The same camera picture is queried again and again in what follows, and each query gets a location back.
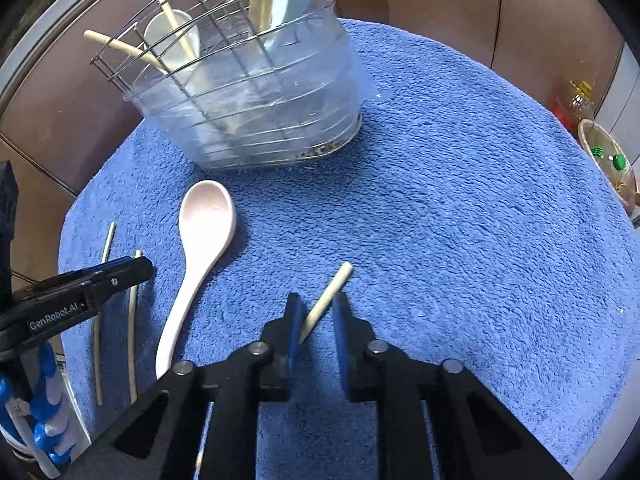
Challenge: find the green capped bottle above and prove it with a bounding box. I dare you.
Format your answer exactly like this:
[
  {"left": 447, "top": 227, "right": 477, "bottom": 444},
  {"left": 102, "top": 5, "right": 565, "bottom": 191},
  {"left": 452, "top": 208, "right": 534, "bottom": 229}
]
[{"left": 589, "top": 145, "right": 632, "bottom": 177}]

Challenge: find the round trash bin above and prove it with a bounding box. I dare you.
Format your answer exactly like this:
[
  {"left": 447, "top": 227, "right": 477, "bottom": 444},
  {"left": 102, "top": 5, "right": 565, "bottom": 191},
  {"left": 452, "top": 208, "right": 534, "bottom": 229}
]
[{"left": 577, "top": 118, "right": 640, "bottom": 222}]

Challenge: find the person's left hand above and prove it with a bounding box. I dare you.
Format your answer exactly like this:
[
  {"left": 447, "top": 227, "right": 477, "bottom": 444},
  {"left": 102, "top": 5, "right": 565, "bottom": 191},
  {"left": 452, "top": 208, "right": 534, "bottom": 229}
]
[{"left": 0, "top": 342, "right": 77, "bottom": 467}]

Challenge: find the large cooking oil bottle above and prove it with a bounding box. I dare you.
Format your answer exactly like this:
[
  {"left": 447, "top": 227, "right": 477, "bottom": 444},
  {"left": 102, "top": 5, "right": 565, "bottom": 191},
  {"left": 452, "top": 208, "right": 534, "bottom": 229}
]
[{"left": 554, "top": 78, "right": 597, "bottom": 134}]

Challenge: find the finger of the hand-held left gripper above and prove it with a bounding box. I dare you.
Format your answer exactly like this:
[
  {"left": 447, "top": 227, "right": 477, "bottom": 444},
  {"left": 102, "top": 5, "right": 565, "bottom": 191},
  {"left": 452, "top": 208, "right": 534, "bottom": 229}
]
[
  {"left": 0, "top": 161, "right": 20, "bottom": 302},
  {"left": 59, "top": 255, "right": 154, "bottom": 311}
]

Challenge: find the blue terry towel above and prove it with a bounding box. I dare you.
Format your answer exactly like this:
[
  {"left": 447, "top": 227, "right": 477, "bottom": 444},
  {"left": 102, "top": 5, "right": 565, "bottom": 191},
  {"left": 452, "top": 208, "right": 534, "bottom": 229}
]
[{"left": 57, "top": 17, "right": 640, "bottom": 472}]

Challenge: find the wire and clear plastic utensil holder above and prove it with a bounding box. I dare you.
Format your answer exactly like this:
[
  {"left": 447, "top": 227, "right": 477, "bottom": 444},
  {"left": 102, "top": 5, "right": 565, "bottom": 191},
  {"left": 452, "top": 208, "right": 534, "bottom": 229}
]
[{"left": 90, "top": 0, "right": 364, "bottom": 172}]

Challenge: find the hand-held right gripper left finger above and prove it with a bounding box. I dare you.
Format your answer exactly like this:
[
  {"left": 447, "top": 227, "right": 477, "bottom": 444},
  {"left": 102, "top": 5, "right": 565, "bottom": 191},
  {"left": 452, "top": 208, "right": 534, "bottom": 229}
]
[{"left": 75, "top": 292, "right": 306, "bottom": 480}]

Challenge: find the pale pink spoon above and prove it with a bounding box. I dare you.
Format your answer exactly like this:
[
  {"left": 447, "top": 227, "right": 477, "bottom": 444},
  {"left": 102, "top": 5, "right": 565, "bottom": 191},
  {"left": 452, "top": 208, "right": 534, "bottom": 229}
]
[{"left": 154, "top": 179, "right": 238, "bottom": 380}]

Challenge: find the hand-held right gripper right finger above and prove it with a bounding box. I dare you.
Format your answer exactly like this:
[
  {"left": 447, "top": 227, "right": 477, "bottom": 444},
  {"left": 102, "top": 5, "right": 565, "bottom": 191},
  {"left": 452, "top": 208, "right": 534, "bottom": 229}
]
[{"left": 331, "top": 291, "right": 576, "bottom": 480}]

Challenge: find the small white spoon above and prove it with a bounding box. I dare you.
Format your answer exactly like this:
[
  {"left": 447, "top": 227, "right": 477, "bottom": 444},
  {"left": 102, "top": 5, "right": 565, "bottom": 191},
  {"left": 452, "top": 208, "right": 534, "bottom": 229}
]
[{"left": 143, "top": 9, "right": 202, "bottom": 75}]

